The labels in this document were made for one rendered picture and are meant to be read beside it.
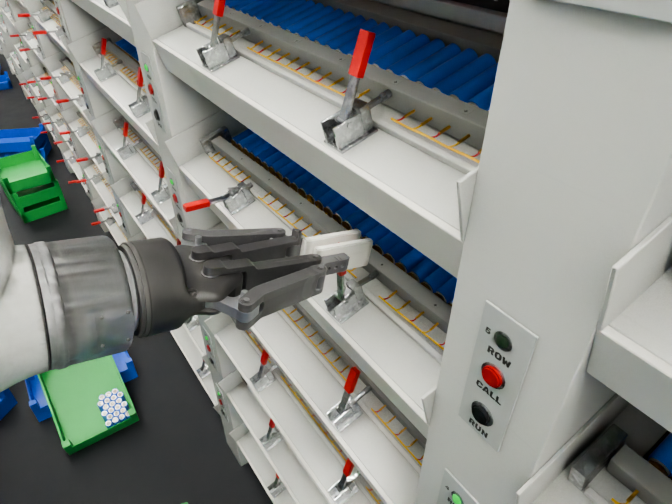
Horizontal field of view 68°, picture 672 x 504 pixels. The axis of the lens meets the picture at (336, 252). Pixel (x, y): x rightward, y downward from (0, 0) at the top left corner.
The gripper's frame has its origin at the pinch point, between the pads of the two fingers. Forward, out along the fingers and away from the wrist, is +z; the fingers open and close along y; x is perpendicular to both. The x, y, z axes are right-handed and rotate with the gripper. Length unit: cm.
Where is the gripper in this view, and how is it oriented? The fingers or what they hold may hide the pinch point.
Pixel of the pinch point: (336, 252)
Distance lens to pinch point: 50.2
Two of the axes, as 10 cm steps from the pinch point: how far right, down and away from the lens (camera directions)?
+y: 5.7, 4.9, -6.6
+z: 8.0, -1.5, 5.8
